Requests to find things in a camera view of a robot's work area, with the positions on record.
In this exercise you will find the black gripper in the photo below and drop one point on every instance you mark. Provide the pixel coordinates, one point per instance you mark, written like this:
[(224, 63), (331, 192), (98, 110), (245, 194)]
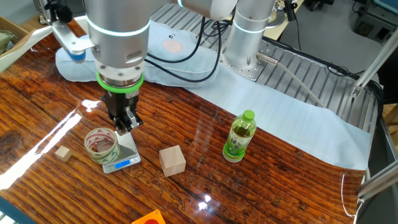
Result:
[(118, 104)]

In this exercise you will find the clear red-printed tape roll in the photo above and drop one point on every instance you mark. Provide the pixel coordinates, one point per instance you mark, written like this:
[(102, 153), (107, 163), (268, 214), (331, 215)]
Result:
[(104, 158)]

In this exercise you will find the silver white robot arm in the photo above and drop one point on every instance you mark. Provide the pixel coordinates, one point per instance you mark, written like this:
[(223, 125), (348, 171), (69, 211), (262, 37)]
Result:
[(118, 37)]

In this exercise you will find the silver digital pocket scale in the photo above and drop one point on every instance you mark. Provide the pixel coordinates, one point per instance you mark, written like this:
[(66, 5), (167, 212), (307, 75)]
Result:
[(127, 149)]

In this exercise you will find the small wooden cube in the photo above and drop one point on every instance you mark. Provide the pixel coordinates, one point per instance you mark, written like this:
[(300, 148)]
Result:
[(63, 154)]

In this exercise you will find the light blue face pillow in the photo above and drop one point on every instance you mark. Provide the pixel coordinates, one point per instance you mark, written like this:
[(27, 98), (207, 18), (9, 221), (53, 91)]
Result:
[(174, 59)]

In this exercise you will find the orange emergency stop button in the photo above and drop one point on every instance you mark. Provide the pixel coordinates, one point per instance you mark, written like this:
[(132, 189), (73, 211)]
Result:
[(149, 219)]

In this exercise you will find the green tea bottle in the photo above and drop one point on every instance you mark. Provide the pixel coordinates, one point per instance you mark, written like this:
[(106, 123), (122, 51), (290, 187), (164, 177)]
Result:
[(239, 140)]

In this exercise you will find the blue serrated-edge mat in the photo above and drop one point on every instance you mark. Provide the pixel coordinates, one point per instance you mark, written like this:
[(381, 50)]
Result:
[(15, 211)]

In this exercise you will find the brown cardboard box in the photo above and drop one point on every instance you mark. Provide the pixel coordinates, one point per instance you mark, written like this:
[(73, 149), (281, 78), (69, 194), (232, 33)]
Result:
[(15, 31)]

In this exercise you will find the white cloth sheet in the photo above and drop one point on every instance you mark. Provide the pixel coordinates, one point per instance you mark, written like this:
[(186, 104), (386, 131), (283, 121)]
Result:
[(280, 118)]

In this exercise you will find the aluminium profile workbench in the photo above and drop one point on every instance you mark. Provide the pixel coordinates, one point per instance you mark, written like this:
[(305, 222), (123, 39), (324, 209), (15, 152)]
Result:
[(326, 81)]

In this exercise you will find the grey equipment case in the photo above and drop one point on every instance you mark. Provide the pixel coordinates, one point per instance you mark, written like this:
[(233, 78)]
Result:
[(373, 28)]

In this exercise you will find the wrist camera with silver bracket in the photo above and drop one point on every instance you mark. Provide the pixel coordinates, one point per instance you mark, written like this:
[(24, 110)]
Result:
[(66, 37)]

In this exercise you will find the aluminium frame post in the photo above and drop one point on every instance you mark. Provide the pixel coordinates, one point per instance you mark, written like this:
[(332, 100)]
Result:
[(373, 67), (379, 183)]

